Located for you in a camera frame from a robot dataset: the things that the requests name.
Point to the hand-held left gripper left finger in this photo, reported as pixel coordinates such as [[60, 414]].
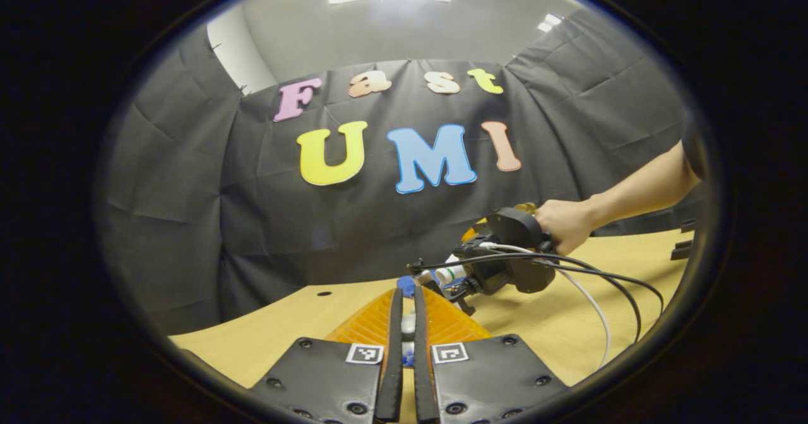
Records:
[[394, 361]]

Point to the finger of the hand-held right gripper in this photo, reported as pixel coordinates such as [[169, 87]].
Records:
[[473, 231]]

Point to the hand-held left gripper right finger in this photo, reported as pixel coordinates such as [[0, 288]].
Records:
[[421, 361]]

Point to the white teacup lid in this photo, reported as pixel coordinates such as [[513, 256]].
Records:
[[408, 324]]

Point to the white water bottle green label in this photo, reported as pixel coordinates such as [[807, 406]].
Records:
[[451, 269]]

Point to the blue towel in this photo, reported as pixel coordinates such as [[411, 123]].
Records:
[[405, 285]]

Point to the black block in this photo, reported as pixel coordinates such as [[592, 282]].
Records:
[[687, 226], [682, 251]]

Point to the black backdrop cloth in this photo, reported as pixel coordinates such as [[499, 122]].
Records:
[[252, 222]]

